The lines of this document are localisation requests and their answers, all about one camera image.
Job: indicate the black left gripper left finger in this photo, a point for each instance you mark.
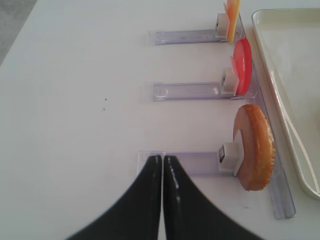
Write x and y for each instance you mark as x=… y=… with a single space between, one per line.
x=136 y=215

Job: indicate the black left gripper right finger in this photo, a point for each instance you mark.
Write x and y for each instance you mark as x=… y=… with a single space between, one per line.
x=189 y=215

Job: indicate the bread slice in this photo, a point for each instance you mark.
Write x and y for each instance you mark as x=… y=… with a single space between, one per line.
x=259 y=147

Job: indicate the upright red tomato slice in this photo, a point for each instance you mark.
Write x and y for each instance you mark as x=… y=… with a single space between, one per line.
x=242 y=58

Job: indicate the upright yellow cheese slice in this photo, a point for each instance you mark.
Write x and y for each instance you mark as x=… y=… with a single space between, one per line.
x=232 y=9

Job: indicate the cream rectangular tray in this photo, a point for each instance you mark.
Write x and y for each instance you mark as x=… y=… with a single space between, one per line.
x=289 y=45

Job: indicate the clear bread holder rail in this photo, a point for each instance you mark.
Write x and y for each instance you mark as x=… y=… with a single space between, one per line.
x=224 y=162

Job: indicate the clear left long rail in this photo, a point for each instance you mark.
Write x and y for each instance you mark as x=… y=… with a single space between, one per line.
x=280 y=194

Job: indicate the clear tomato holder rail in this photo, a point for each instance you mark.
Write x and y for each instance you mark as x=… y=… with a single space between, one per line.
x=226 y=88

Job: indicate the clear cheese holder rail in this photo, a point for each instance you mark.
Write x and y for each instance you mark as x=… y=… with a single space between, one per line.
x=219 y=34

